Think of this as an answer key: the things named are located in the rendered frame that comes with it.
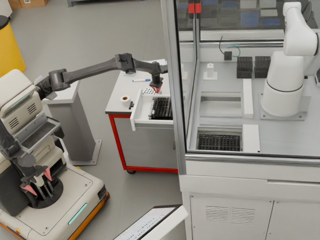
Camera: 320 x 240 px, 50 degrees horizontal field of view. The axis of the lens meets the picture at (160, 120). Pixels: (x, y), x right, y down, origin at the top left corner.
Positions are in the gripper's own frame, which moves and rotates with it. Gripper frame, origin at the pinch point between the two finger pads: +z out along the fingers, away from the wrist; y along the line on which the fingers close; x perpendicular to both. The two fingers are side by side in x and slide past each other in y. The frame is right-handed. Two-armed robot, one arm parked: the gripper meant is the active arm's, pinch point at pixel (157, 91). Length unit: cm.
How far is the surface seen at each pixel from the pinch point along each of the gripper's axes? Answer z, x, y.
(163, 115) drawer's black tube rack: -8.9, -18.0, -30.2
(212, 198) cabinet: 7, -60, -66
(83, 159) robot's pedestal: 79, 73, -20
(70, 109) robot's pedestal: 19, 68, -19
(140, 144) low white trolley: 40.3, 10.8, -17.5
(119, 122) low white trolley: 17.4, 23.0, -20.8
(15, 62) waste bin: 65, 228, 73
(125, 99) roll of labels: 3.4, 21.0, -10.9
